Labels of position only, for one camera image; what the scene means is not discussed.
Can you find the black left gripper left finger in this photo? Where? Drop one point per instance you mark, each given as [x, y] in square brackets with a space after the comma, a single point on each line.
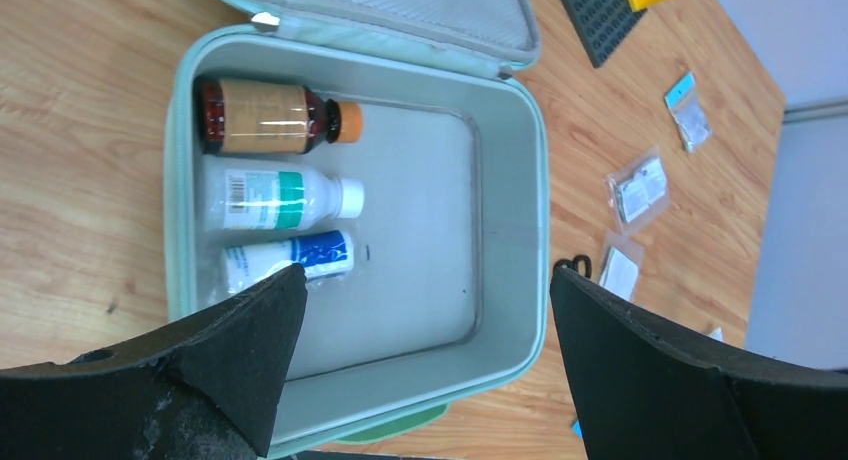
[204, 387]

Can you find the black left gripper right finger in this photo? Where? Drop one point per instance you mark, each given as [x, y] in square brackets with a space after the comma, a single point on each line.
[645, 387]

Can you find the black handled scissors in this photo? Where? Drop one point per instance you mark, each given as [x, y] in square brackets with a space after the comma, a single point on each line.
[580, 263]

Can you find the small blue white bottle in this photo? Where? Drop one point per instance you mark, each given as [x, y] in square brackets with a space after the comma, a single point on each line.
[321, 255]

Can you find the white bottle green label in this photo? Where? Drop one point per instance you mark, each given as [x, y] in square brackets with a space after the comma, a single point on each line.
[249, 194]

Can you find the brown bottle orange cap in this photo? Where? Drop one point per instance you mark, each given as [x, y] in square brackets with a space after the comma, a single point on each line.
[239, 116]

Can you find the mint green medicine kit case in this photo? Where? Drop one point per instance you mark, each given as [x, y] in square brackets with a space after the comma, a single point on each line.
[447, 297]

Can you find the blue mask package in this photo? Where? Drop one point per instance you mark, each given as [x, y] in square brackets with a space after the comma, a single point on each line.
[576, 428]

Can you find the white gauze packet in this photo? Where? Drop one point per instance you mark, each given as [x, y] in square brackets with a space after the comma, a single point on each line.
[622, 259]

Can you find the clear bag of pads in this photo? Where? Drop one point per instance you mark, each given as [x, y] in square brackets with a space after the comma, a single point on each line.
[639, 192]

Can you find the teal header plastic packet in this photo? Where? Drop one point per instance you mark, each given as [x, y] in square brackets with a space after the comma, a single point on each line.
[682, 101]

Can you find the dark grey brick baseplate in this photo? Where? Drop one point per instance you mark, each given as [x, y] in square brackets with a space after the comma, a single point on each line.
[601, 25]

